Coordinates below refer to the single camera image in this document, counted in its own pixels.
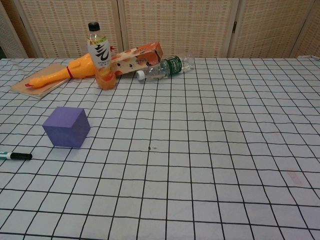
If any woven folding screen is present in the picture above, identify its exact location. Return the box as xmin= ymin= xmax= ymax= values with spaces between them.
xmin=0 ymin=0 xmax=320 ymax=60

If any white black checkered tablecloth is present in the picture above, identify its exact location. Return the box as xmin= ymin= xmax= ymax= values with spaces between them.
xmin=0 ymin=57 xmax=320 ymax=240

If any orange carton box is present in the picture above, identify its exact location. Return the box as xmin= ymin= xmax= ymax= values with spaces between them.
xmin=109 ymin=41 xmax=165 ymax=77

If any clear water bottle green label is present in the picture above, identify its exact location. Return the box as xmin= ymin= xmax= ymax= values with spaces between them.
xmin=136 ymin=53 xmax=196 ymax=82

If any brown notebook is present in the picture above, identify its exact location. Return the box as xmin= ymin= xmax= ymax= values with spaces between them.
xmin=10 ymin=62 xmax=70 ymax=100

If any orange juice bottle black cap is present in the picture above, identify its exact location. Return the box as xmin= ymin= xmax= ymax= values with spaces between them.
xmin=86 ymin=21 xmax=117 ymax=91

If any purple foam cube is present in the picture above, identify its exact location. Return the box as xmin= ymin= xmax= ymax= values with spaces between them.
xmin=41 ymin=106 xmax=91 ymax=150

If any yellow rubber chicken toy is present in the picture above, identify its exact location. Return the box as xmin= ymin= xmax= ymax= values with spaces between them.
xmin=24 ymin=45 xmax=118 ymax=89

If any green marker with black cap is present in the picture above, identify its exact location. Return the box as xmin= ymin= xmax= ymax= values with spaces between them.
xmin=0 ymin=150 xmax=33 ymax=161

